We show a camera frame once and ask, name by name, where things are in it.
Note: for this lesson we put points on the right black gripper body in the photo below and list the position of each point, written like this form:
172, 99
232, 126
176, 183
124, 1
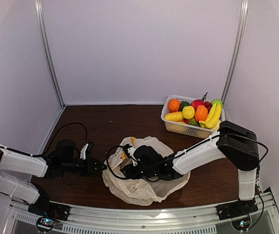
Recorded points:
148, 172

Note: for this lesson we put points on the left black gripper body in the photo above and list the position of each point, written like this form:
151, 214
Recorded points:
69, 167

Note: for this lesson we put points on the beige plastic bag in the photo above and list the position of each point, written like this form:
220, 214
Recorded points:
139, 191

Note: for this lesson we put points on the orange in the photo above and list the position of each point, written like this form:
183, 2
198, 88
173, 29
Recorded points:
201, 113
174, 105

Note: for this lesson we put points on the red apple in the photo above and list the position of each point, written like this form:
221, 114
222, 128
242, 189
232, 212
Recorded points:
196, 103

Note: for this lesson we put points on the yellow banana bunch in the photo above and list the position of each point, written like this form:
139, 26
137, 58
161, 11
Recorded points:
213, 116

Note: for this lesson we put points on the green apple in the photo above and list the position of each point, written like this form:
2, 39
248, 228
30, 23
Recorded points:
216, 101

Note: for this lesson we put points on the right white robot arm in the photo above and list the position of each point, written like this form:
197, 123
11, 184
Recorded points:
231, 141

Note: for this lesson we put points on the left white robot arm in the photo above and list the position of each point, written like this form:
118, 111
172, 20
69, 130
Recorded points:
17, 161

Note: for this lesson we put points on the white plastic basket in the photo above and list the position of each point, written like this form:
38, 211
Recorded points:
183, 127

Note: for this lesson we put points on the green yellow mango in basket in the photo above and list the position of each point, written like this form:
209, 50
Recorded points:
193, 122

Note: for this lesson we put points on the orange in basket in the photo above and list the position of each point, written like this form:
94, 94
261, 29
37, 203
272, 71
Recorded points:
174, 105

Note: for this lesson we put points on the green lime in basket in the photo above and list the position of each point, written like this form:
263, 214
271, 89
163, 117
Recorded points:
183, 104

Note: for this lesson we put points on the yellow lemon in basket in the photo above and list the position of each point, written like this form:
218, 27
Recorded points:
216, 127

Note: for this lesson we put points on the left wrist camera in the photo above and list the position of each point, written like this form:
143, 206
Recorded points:
86, 150

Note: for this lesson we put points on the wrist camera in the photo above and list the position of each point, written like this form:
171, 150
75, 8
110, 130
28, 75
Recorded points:
129, 151
86, 150

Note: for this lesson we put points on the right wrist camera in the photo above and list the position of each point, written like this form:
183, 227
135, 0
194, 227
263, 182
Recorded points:
129, 151

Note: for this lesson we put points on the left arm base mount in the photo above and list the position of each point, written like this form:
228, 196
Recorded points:
50, 213

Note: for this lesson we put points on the aluminium front rail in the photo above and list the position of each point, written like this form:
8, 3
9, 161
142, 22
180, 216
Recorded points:
192, 220

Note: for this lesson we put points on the left aluminium corner post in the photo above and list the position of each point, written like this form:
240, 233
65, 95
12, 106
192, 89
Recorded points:
47, 53

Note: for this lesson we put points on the aluminium corner post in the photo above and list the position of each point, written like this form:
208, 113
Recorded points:
47, 53
237, 46

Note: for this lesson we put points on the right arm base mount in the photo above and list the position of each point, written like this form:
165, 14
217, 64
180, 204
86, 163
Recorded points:
238, 212

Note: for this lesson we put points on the right aluminium corner post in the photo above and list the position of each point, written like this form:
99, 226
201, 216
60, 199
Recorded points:
237, 46

